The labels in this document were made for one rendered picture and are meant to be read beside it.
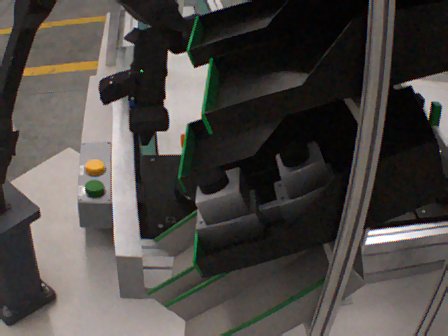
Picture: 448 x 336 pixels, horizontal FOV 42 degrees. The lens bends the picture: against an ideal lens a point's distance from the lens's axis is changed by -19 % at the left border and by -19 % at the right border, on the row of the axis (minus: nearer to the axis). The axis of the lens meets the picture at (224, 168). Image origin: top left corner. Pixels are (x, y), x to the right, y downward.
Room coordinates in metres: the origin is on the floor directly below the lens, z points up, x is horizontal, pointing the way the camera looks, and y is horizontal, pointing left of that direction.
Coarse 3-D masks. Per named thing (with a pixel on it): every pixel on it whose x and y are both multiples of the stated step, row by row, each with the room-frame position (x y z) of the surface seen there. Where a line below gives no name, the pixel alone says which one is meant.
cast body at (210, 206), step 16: (208, 176) 0.59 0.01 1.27; (224, 176) 0.59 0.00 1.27; (240, 176) 0.60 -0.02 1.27; (208, 192) 0.58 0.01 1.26; (224, 192) 0.57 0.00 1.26; (240, 192) 0.57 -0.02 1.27; (256, 192) 0.61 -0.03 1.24; (208, 208) 0.57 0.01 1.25; (224, 208) 0.57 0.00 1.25; (240, 208) 0.57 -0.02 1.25; (256, 208) 0.58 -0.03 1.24; (272, 208) 0.59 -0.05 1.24; (208, 224) 0.57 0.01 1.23; (224, 224) 0.57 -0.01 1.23; (240, 224) 0.57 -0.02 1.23; (256, 224) 0.57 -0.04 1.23; (208, 240) 0.57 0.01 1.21; (224, 240) 0.57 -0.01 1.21; (240, 240) 0.57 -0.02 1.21
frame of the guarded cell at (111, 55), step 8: (112, 0) 1.78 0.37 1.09; (112, 8) 1.78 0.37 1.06; (120, 8) 2.27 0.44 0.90; (112, 16) 1.78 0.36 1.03; (120, 16) 2.27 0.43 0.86; (112, 24) 1.78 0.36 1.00; (112, 32) 1.78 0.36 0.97; (112, 40) 1.78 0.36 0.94; (112, 48) 1.78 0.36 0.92; (112, 56) 1.78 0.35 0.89; (112, 64) 1.78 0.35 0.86; (432, 80) 1.98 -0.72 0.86; (440, 80) 1.99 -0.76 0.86
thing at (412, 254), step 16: (416, 224) 0.96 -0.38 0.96; (432, 224) 0.96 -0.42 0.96; (144, 240) 0.87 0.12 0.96; (368, 240) 0.91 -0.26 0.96; (384, 240) 0.91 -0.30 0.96; (400, 240) 0.91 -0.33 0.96; (416, 240) 0.92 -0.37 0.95; (432, 240) 0.93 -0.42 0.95; (144, 256) 0.83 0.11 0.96; (160, 256) 0.83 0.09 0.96; (368, 256) 0.90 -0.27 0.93; (384, 256) 0.91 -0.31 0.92; (400, 256) 0.91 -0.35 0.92; (416, 256) 0.92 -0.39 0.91; (432, 256) 0.93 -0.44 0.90; (144, 272) 0.83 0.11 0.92; (160, 272) 0.83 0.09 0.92; (368, 272) 0.90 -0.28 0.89; (384, 272) 0.91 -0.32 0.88; (400, 272) 0.92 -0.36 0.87; (416, 272) 0.92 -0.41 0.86
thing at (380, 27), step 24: (384, 0) 0.50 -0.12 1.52; (384, 24) 0.50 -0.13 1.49; (384, 48) 0.50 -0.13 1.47; (384, 72) 0.50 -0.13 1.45; (384, 96) 0.50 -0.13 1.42; (360, 120) 0.51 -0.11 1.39; (384, 120) 0.50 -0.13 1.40; (360, 144) 0.50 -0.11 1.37; (360, 168) 0.50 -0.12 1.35; (360, 192) 0.50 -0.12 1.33; (360, 216) 0.50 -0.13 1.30; (336, 240) 0.51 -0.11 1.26; (336, 264) 0.50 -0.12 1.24; (336, 288) 0.50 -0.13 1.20; (336, 312) 0.50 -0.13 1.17; (432, 312) 0.53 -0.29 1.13
